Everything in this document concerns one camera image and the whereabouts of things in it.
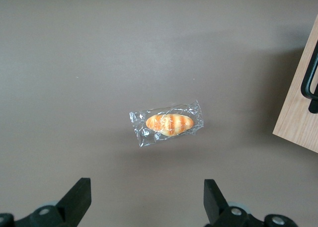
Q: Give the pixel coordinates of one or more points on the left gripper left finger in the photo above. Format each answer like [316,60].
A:
[72,204]

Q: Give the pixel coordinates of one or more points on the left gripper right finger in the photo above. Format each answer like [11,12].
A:
[218,207]

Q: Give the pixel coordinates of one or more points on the wrapped striped bread roll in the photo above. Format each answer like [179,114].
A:
[169,124]

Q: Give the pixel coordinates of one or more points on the brown table cover sheet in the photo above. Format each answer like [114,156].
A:
[74,63]

